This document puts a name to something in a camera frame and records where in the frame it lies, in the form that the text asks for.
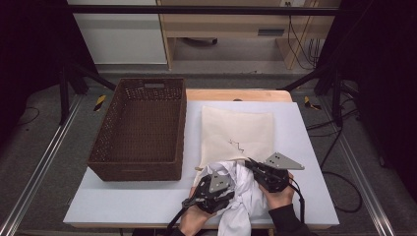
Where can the person's left hand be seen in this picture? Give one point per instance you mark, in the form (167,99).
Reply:
(193,223)

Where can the light wooden table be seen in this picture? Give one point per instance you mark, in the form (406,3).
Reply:
(229,95)

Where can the yellow black tape piece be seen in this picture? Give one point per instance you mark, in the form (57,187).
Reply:
(100,102)
(309,103)

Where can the light wooden desk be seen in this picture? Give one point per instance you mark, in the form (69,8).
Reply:
(223,29)

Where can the dark chair base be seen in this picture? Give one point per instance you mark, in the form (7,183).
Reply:
(203,41)

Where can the white cabinet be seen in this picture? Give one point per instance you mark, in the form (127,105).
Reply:
(121,36)

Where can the brown woven basket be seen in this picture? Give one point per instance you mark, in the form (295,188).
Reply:
(141,137)

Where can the black horizontal bar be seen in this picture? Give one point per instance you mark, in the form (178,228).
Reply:
(196,10)

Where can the black metal stand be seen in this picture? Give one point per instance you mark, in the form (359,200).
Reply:
(65,91)
(336,95)

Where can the person's right hand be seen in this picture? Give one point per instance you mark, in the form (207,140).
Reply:
(282,200)

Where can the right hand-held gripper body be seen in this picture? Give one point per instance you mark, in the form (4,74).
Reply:
(273,178)

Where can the white shirt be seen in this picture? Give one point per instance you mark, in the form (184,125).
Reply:
(245,196)

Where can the aluminium floor rail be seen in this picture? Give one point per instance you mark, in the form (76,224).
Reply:
(36,170)
(364,183)

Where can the cream mesh laundry bag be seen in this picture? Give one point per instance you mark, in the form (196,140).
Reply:
(236,128)

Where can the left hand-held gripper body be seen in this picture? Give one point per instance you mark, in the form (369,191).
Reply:
(218,185)

